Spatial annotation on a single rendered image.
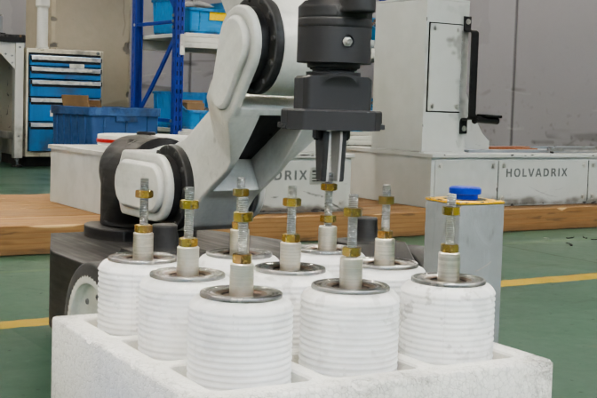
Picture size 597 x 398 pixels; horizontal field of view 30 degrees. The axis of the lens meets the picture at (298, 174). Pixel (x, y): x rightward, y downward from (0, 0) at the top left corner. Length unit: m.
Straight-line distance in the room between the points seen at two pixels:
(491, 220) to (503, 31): 7.01
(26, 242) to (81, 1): 4.66
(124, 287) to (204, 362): 0.22
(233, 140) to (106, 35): 6.00
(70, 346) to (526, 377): 0.48
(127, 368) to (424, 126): 2.84
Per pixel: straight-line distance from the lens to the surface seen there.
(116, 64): 7.64
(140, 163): 1.87
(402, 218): 3.62
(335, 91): 1.30
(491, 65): 8.43
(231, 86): 1.59
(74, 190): 3.50
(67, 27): 7.53
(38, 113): 6.62
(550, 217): 4.06
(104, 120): 5.64
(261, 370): 0.99
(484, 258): 1.37
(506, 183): 4.00
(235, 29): 1.58
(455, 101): 3.90
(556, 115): 7.92
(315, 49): 1.28
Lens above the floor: 0.43
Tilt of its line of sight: 4 degrees down
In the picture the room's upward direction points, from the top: 2 degrees clockwise
